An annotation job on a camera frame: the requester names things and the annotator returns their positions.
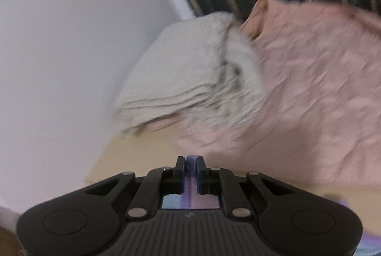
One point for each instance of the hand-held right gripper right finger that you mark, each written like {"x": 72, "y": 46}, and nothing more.
{"x": 200, "y": 168}

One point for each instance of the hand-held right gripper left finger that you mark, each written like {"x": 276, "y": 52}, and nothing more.
{"x": 180, "y": 168}

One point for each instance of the blue and pink garment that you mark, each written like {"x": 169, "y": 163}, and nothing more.
{"x": 190, "y": 203}

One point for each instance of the cream knitted fringed blanket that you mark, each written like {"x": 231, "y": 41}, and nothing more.
{"x": 184, "y": 71}

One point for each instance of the pink quilted jacket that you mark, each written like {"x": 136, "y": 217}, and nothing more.
{"x": 312, "y": 89}

